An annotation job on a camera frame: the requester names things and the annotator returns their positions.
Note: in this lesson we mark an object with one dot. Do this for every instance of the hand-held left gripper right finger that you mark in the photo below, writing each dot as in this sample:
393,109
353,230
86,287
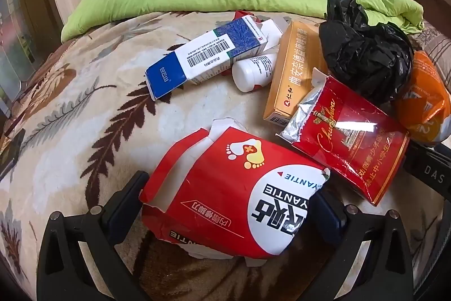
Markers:
331,216

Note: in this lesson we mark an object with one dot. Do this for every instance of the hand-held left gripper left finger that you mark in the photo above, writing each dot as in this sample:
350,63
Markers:
118,221

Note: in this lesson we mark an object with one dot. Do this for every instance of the red cigarette pack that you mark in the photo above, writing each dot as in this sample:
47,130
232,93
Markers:
352,146

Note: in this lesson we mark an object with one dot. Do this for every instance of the red and white carton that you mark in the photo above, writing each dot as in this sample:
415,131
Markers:
211,188

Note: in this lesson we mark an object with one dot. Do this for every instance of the orange box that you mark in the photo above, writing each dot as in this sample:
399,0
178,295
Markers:
292,75

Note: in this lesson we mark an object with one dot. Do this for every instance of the blue and white box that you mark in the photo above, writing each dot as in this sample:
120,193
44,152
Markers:
197,57

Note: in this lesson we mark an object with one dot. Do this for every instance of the orange snack packet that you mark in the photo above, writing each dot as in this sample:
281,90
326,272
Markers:
422,100

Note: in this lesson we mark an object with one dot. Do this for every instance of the leaf print blanket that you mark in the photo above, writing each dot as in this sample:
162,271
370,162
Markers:
70,110

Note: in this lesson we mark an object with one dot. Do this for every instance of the striped pillow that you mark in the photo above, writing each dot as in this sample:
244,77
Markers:
437,47

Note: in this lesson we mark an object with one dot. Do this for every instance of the dark phone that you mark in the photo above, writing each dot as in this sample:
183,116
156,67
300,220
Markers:
12,153

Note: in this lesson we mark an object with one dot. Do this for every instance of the black plastic bag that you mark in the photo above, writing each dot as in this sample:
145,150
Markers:
363,47

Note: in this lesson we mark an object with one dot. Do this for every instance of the white plastic bottle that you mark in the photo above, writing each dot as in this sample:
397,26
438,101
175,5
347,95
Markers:
250,73

